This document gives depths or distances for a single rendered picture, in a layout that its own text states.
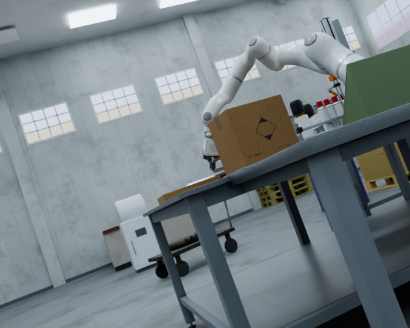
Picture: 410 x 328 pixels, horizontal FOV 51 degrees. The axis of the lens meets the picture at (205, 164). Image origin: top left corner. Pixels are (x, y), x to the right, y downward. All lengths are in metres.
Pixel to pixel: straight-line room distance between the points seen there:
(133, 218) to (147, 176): 4.63
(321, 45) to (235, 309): 1.12
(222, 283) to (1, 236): 10.70
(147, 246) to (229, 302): 5.93
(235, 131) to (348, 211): 0.93
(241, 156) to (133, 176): 10.19
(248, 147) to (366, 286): 0.98
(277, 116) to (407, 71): 0.60
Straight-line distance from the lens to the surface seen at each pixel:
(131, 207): 7.64
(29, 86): 12.69
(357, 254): 1.08
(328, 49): 1.91
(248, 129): 1.92
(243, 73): 2.35
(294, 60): 2.10
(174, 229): 9.48
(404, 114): 1.19
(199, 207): 1.60
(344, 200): 1.07
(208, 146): 2.26
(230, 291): 1.64
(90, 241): 11.87
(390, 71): 1.69
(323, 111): 2.57
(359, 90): 1.60
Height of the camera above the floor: 0.78
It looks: 5 degrees up
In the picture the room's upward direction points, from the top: 20 degrees counter-clockwise
